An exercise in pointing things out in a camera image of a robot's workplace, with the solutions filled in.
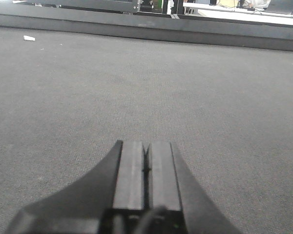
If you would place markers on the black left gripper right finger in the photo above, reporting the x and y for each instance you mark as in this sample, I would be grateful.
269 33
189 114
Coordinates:
171 184

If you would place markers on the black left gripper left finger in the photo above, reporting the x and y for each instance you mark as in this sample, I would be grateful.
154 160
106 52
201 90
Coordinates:
116 183

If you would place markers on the dark grey conveyor belt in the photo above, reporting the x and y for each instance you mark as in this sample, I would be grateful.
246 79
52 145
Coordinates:
66 98

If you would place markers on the white paper scrap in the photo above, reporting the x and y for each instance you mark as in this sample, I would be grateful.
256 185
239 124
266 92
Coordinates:
28 38

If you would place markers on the white long desk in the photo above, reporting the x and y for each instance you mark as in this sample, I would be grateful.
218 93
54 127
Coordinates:
234 13

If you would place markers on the grey open laptop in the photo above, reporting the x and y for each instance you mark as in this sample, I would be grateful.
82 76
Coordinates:
280 6

